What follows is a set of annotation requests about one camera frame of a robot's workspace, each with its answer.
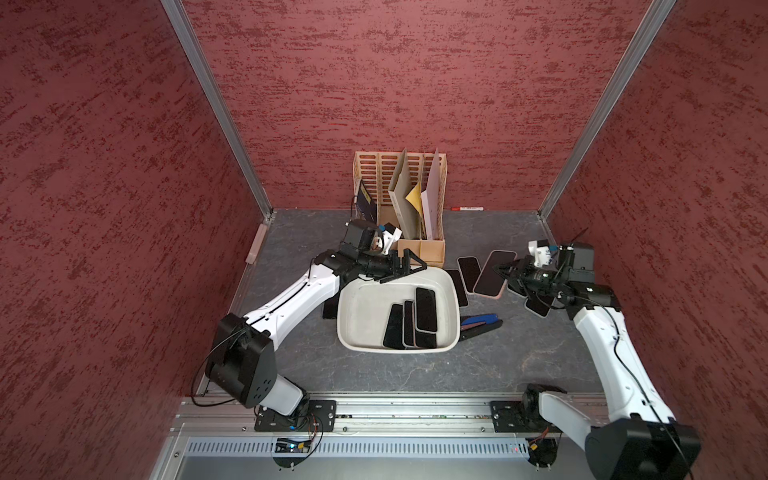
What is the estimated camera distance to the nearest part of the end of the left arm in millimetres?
685

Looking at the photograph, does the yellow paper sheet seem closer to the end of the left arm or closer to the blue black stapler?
the end of the left arm

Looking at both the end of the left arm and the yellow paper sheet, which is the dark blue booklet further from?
the end of the left arm

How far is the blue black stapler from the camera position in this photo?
2.88ft

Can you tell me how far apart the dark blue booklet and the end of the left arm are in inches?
15.2

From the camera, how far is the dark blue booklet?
1.08 m

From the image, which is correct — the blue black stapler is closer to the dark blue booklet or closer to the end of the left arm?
the end of the left arm
